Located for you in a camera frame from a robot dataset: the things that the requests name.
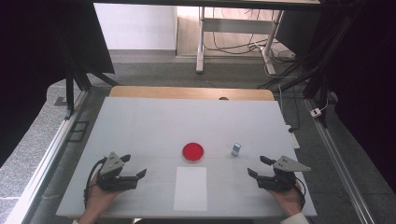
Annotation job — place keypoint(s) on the black metal stand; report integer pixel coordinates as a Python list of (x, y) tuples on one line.
[(76, 81), (311, 74)]

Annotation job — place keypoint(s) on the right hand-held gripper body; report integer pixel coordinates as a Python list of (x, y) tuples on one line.
[(285, 165)]

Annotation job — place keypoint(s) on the white paper sheet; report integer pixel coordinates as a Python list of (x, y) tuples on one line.
[(190, 189)]

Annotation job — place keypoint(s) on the dark round table grommet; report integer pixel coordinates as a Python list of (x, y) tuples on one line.
[(223, 98)]

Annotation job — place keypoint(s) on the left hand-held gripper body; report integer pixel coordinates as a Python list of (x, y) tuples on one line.
[(110, 165)]

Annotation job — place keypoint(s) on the aluminium rail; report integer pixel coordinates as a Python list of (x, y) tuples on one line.
[(339, 161), (46, 161)]

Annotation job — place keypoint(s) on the person's right hand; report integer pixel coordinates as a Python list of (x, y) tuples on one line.
[(291, 199)]

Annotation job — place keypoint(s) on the large white board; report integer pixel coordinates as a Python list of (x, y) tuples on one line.
[(155, 124)]

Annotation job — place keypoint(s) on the black curtain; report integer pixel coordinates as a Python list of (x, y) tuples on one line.
[(367, 77), (37, 62)]

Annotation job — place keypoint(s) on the red petri dish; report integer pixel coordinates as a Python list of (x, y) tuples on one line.
[(193, 151)]

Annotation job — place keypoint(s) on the small white adapter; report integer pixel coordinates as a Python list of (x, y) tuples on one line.
[(316, 112)]

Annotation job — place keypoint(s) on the person's left hand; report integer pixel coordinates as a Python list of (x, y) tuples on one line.
[(96, 200)]

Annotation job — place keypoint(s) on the white desk frame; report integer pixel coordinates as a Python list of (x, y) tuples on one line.
[(236, 26)]

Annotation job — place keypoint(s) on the white power strip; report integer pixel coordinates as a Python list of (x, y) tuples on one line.
[(293, 138)]

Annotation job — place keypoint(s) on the wooden table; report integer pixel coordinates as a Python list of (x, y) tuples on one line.
[(186, 92)]

